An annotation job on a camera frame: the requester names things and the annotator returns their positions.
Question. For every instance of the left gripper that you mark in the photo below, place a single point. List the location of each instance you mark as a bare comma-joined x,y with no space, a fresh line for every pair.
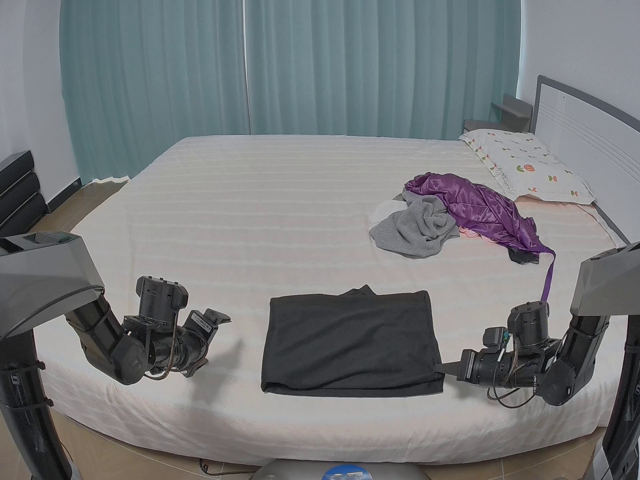
192,343

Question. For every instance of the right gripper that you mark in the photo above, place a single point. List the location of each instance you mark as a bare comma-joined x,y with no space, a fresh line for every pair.
487,368

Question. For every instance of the black T-shirt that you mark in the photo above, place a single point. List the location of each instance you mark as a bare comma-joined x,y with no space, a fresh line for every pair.
350,343

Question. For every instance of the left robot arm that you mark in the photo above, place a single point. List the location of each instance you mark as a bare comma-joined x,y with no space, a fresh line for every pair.
40,268

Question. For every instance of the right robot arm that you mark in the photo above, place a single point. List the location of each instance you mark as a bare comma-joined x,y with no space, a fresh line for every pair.
605,278

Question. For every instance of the bed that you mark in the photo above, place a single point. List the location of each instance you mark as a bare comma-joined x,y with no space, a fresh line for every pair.
250,218

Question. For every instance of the pile of clothes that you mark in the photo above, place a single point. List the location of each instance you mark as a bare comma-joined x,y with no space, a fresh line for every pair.
415,228

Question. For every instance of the white printed pillow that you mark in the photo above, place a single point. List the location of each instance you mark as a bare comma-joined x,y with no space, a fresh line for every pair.
530,165

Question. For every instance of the black chest of drawers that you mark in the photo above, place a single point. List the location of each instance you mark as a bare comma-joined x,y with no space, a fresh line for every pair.
20,193

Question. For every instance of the grey bedside table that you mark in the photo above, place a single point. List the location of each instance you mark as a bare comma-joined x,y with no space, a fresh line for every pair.
510,112

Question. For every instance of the blue-green curtain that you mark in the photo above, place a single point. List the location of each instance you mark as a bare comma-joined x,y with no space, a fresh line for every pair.
380,58
160,68

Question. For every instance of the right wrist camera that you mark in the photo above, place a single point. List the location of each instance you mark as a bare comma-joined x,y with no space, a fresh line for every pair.
495,338

